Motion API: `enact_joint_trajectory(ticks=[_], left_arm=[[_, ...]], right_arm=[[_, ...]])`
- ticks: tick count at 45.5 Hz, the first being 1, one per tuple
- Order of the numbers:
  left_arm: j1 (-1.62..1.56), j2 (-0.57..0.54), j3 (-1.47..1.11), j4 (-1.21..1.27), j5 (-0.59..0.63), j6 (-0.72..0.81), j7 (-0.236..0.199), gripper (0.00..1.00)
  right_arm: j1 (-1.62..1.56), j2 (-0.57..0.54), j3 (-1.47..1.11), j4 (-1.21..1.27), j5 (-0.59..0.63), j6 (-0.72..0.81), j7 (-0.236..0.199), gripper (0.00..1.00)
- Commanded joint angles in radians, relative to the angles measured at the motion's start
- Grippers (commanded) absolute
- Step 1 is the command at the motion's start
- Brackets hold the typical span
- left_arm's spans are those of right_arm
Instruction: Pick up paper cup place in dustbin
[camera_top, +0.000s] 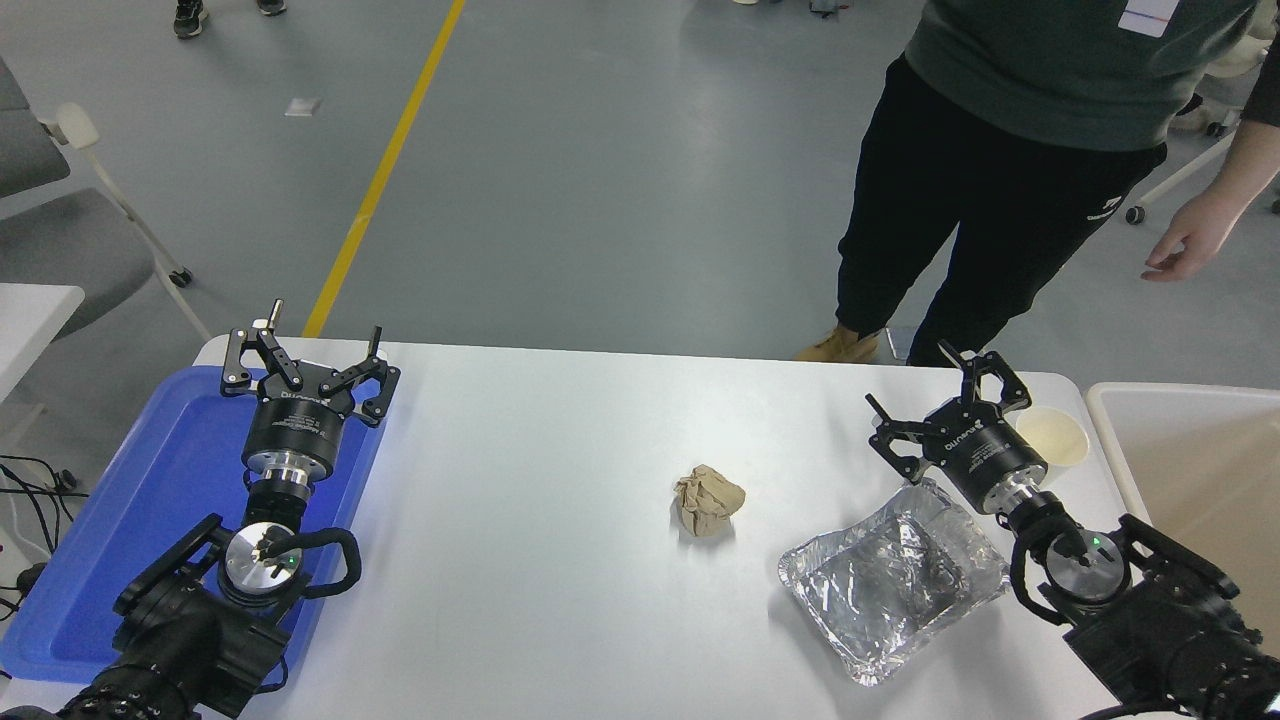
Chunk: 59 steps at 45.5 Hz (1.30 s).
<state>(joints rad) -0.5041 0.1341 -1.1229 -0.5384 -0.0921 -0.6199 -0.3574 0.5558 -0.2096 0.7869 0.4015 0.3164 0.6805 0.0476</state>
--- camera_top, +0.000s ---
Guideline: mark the white paper scrap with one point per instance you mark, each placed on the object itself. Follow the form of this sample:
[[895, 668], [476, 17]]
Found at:
[[303, 106]]

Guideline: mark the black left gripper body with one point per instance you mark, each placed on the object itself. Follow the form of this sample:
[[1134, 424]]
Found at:
[[298, 425]]

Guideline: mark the person's left forearm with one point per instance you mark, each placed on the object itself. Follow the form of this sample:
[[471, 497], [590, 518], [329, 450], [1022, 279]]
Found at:
[[1255, 160]]

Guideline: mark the large pale bin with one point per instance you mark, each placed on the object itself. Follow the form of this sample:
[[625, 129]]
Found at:
[[1190, 460]]

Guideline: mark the person's dark shoe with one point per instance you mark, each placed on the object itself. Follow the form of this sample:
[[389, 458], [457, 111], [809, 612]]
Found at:
[[189, 18], [271, 6]]

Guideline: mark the grey office chair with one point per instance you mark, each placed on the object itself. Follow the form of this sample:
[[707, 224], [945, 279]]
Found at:
[[60, 250]]

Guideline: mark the crumpled tan paper ball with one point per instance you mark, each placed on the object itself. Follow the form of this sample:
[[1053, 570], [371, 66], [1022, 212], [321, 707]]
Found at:
[[708, 500]]

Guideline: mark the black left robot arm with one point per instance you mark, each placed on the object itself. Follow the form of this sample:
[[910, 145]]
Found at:
[[180, 640]]

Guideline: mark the white side table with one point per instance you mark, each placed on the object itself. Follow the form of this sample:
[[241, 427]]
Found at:
[[30, 320]]

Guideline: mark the person's left hand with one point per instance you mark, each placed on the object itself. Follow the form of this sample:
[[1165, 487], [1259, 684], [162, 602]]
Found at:
[[1205, 235]]

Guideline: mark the blue plastic tray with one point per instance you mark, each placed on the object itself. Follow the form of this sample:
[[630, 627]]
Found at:
[[130, 500]]

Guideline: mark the white wheeled chair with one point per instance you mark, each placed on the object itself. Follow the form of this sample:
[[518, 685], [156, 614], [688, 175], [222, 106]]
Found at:
[[1185, 172]]

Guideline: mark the person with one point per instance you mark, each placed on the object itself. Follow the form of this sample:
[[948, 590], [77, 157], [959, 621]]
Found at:
[[1000, 200]]

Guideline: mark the metal floor plate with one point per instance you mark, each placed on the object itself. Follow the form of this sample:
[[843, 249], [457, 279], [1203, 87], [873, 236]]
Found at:
[[896, 345]]

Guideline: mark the white paper cup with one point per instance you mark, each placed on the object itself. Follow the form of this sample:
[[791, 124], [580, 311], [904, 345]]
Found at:
[[1058, 438]]

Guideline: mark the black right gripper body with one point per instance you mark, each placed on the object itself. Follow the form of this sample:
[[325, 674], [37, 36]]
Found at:
[[985, 450]]

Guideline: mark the silver foil tray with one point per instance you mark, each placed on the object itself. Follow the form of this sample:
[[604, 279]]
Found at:
[[880, 600]]

